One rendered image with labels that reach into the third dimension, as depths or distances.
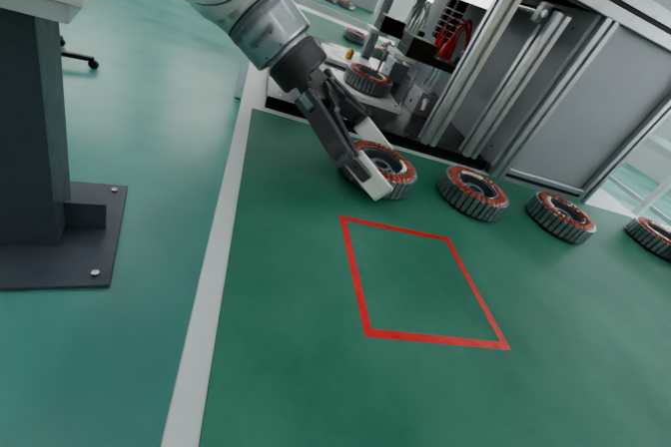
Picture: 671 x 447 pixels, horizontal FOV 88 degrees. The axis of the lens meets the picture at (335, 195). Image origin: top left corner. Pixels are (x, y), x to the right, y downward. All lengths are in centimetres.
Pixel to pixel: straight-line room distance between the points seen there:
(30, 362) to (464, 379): 101
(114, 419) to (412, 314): 84
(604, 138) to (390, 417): 76
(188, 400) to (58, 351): 91
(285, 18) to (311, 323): 33
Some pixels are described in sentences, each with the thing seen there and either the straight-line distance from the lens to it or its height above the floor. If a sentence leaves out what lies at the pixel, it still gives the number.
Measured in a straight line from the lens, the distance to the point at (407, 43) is 82.
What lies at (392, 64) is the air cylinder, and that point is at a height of 81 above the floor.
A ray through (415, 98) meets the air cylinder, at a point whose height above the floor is 80.
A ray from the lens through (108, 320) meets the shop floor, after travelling 119.
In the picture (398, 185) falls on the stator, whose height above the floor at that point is 78.
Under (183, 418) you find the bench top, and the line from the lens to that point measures 26.
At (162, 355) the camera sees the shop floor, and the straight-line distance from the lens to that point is 113.
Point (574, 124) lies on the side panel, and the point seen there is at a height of 90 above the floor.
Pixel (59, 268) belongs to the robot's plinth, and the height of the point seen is 2.
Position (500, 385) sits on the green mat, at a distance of 37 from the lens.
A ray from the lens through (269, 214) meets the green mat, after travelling 38.
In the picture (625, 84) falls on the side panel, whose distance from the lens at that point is 87.
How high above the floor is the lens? 99
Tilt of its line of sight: 32 degrees down
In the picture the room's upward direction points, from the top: 24 degrees clockwise
